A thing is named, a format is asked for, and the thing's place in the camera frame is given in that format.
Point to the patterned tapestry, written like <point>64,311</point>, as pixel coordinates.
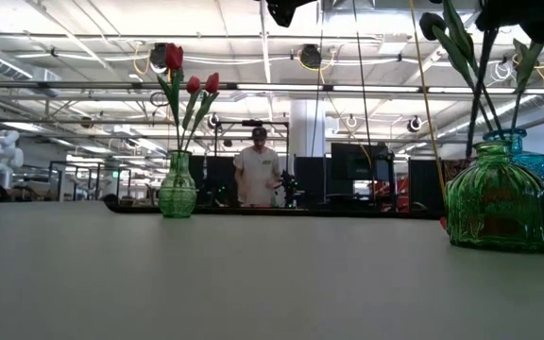
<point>456,170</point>

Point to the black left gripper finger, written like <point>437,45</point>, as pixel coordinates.
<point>288,9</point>

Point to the blue glass vase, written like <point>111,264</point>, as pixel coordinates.
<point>534,163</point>

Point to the black partition panel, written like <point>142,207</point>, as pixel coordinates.
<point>425,186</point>
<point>310,184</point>

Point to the squat green glass vase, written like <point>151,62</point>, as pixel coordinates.
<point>498,198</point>

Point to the white humanoid robot figure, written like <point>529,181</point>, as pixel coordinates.
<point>5,153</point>

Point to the white pillar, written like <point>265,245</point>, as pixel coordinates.
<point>306,132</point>

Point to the slim green glass vase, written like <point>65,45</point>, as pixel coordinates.
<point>177,193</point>

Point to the person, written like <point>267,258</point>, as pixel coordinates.
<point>258,172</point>

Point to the red artificial tulip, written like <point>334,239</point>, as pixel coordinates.
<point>212,82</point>
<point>174,56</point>
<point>193,84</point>

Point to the black background robot arm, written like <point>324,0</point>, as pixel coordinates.
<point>288,186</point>

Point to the black workstation frame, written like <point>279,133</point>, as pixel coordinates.
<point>253,123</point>

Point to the black computer monitor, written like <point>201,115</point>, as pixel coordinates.
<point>357,163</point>

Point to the long ceiling light strip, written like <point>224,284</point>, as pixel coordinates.
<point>376,88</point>

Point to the black table frame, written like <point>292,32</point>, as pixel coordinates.
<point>130,208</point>

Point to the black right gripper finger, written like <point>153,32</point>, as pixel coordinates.
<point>489,14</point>

